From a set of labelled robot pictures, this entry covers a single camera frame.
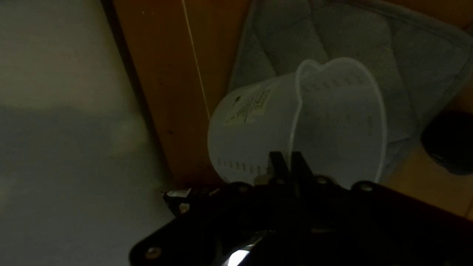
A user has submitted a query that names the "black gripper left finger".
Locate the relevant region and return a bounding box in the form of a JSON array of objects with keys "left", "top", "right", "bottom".
[{"left": 269, "top": 153, "right": 290, "bottom": 185}]

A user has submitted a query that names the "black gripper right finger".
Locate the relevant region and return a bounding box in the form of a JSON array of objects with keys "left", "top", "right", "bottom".
[{"left": 291, "top": 153, "right": 313, "bottom": 185}]

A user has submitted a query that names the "clear plastic measuring jug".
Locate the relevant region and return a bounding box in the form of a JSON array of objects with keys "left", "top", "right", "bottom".
[{"left": 207, "top": 58, "right": 387, "bottom": 188}]

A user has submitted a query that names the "small black round object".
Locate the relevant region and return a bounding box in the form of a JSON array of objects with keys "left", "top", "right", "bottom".
[{"left": 421, "top": 111, "right": 473, "bottom": 176}]

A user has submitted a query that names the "grey quilted pot holder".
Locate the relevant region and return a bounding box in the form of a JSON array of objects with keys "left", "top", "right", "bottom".
[{"left": 229, "top": 0, "right": 473, "bottom": 176}]

